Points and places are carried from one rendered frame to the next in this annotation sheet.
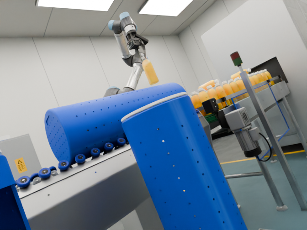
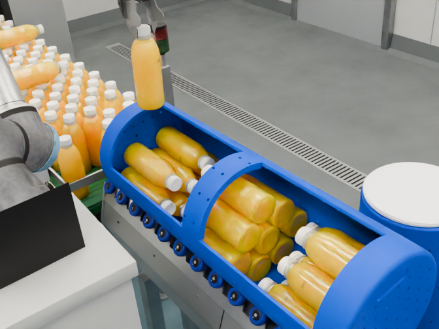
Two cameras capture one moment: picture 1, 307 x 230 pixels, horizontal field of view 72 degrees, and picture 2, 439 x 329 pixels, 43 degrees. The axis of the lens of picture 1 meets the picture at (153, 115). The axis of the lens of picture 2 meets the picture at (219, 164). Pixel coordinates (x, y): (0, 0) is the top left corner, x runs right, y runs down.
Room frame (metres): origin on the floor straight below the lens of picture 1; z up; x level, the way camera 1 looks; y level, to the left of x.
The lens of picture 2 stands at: (1.20, 1.18, 1.90)
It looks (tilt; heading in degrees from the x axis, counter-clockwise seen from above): 33 degrees down; 277
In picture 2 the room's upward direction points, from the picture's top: 5 degrees counter-clockwise
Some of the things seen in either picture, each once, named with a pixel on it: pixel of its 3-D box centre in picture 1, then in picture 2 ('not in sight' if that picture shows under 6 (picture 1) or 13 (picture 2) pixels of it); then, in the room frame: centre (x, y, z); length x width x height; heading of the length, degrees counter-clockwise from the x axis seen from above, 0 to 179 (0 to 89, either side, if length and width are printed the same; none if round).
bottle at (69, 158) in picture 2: not in sight; (72, 169); (1.82, -0.20, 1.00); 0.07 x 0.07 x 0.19
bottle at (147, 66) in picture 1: (149, 70); (147, 70); (1.51, -0.10, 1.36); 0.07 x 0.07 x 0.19
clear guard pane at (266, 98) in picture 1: (264, 115); not in sight; (1.84, -0.87, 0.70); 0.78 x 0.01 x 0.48; 132
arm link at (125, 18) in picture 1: (126, 21); not in sight; (1.50, -0.09, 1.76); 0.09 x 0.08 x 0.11; 167
